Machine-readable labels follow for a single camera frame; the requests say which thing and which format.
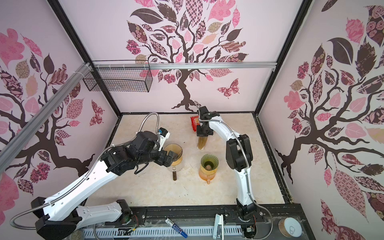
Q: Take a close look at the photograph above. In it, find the orange coffee filter pack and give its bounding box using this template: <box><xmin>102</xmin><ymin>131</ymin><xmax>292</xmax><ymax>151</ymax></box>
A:
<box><xmin>197</xmin><ymin>137</ymin><xmax>208</xmax><ymax>150</ymax></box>

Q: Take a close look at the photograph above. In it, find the clear ribbed glass dripper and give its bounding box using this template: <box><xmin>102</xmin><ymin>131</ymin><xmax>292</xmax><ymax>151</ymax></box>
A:
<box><xmin>163</xmin><ymin>143</ymin><xmax>184</xmax><ymax>163</ymax></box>

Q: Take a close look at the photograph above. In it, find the brown paper coffee filter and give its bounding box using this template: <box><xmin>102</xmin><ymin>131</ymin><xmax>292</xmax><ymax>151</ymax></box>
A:
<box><xmin>164</xmin><ymin>143</ymin><xmax>184</xmax><ymax>161</ymax></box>

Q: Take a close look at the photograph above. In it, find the green glass dripper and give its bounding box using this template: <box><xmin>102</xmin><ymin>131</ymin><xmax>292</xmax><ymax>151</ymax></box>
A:
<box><xmin>201</xmin><ymin>154</ymin><xmax>219</xmax><ymax>172</ymax></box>

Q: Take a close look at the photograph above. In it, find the orange glass pitcher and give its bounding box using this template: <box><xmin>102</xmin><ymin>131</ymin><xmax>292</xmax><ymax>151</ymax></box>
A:
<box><xmin>199</xmin><ymin>168</ymin><xmax>217</xmax><ymax>185</ymax></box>

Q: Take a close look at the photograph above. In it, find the clear glass carafe brown handle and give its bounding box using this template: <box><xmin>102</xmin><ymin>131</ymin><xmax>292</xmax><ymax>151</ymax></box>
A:
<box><xmin>167</xmin><ymin>164</ymin><xmax>184</xmax><ymax>181</ymax></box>

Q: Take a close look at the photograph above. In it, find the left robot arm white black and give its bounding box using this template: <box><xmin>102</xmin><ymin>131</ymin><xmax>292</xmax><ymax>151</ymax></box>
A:
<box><xmin>31</xmin><ymin>128</ymin><xmax>176</xmax><ymax>240</ymax></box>

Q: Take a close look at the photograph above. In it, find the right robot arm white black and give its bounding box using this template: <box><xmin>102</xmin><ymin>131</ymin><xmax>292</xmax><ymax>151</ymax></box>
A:
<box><xmin>197</xmin><ymin>105</ymin><xmax>258</xmax><ymax>222</ymax></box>

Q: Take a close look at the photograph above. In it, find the red snack bag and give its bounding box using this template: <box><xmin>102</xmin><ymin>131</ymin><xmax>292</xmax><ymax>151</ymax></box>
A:
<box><xmin>191</xmin><ymin>116</ymin><xmax>200</xmax><ymax>132</ymax></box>

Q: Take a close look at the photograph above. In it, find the blue white marker pen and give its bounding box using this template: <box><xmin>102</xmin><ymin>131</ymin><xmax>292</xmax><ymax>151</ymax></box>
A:
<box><xmin>165</xmin><ymin>218</ymin><xmax>188</xmax><ymax>239</ymax></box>

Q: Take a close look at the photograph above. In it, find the black wire basket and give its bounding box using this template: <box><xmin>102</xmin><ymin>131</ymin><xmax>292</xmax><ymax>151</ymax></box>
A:
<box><xmin>83</xmin><ymin>60</ymin><xmax>153</xmax><ymax>93</ymax></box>

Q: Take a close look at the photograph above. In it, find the white slotted cable duct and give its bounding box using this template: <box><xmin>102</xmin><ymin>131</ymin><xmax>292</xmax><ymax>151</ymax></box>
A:
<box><xmin>83</xmin><ymin>225</ymin><xmax>243</xmax><ymax>240</ymax></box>

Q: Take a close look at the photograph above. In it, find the back aluminium rail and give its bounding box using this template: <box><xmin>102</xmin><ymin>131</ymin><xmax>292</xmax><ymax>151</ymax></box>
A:
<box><xmin>94</xmin><ymin>62</ymin><xmax>277</xmax><ymax>70</ymax></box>

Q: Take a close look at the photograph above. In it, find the aluminium rail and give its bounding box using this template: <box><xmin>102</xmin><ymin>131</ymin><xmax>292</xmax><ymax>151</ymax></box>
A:
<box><xmin>94</xmin><ymin>62</ymin><xmax>277</xmax><ymax>70</ymax></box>
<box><xmin>1</xmin><ymin>63</ymin><xmax>92</xmax><ymax>173</ymax></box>

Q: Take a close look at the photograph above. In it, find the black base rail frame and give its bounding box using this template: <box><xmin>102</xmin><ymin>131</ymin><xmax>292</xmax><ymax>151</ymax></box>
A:
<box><xmin>56</xmin><ymin>203</ymin><xmax>316</xmax><ymax>240</ymax></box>

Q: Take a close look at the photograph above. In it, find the right metal conduit cable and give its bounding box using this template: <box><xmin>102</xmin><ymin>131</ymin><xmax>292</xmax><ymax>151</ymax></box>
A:
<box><xmin>193</xmin><ymin>100</ymin><xmax>274</xmax><ymax>240</ymax></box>

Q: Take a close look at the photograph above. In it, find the left aluminium rail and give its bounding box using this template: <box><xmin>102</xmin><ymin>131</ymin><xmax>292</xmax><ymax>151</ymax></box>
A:
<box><xmin>1</xmin><ymin>63</ymin><xmax>92</xmax><ymax>173</ymax></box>

